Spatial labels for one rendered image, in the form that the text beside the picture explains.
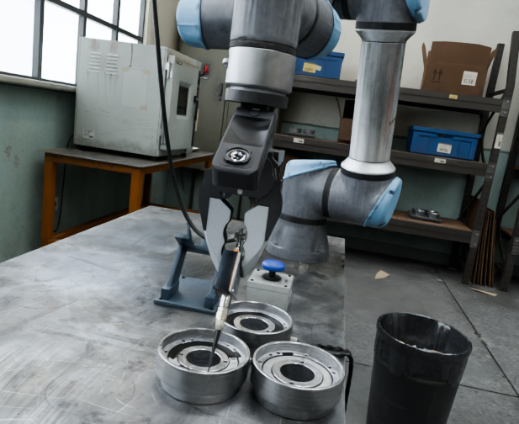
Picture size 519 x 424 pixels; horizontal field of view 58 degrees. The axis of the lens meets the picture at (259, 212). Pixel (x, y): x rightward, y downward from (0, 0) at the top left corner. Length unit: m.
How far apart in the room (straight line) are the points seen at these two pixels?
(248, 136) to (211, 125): 4.00
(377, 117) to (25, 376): 0.75
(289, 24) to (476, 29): 4.27
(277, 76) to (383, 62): 0.48
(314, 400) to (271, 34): 0.38
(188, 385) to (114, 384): 0.09
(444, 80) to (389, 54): 3.16
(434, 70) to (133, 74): 2.38
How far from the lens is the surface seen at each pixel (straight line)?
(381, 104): 0.98
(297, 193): 1.06
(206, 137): 4.49
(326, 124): 4.56
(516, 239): 4.26
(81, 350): 0.64
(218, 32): 0.67
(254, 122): 0.50
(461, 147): 4.16
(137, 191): 2.63
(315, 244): 1.10
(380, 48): 0.97
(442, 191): 4.67
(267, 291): 0.77
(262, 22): 0.52
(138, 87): 2.86
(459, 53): 4.15
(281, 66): 0.52
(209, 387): 0.52
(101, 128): 2.96
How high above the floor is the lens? 1.10
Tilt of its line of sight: 11 degrees down
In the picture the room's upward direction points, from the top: 8 degrees clockwise
